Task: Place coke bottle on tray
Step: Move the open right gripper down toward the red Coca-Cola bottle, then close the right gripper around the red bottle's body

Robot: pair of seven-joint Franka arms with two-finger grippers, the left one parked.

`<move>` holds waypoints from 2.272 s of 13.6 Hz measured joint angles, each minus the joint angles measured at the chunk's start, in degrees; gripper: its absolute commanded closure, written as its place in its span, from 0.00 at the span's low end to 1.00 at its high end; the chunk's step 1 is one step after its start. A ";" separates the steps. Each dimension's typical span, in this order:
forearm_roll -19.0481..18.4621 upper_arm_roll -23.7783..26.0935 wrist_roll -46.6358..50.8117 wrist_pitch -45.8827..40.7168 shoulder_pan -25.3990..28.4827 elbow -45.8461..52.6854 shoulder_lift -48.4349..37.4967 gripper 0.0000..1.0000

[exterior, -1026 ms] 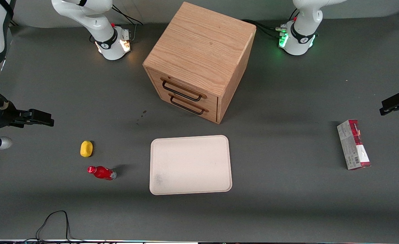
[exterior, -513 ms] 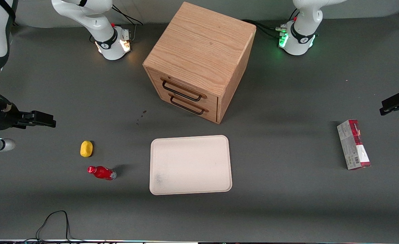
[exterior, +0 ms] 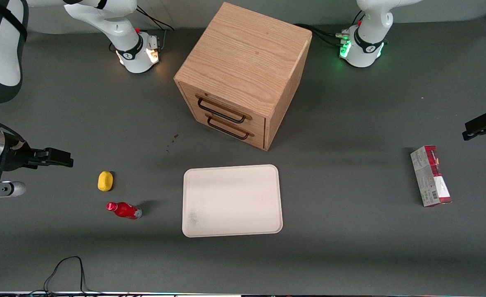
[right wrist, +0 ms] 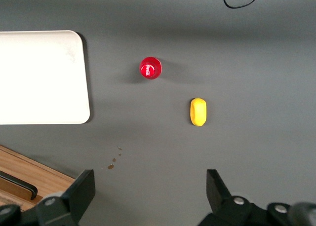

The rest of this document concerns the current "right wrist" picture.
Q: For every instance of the wooden drawer cabinet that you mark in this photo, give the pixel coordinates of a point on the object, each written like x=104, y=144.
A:
x=29, y=171

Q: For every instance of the red coke bottle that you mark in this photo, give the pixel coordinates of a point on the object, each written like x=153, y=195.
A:
x=150, y=68

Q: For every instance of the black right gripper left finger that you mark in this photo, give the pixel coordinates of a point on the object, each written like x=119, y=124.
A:
x=81, y=194

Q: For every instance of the cream rectangular tray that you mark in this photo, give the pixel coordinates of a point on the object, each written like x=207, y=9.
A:
x=42, y=78

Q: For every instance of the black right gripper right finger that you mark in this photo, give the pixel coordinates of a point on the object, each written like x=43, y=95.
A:
x=217, y=194

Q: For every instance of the yellow lemon-shaped object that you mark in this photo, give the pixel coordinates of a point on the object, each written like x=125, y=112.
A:
x=198, y=112

